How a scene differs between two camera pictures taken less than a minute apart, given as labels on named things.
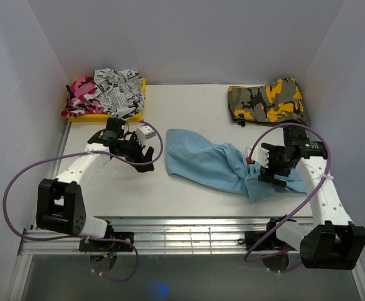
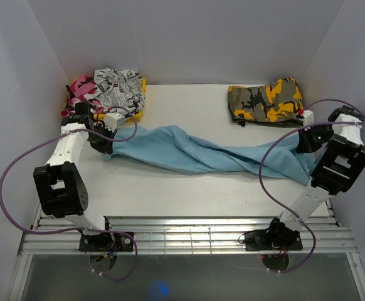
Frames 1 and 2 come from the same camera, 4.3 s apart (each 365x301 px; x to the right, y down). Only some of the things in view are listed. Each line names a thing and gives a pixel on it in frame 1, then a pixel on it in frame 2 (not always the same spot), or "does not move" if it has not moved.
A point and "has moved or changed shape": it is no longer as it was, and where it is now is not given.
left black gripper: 147,157 -> 106,147
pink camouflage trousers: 76,103 does not move
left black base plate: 85,245 does not move
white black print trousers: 121,92 does not move
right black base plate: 251,238 does not move
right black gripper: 269,177 -> 305,145
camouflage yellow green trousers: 276,103 does not move
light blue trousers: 224,166 has moved or changed shape
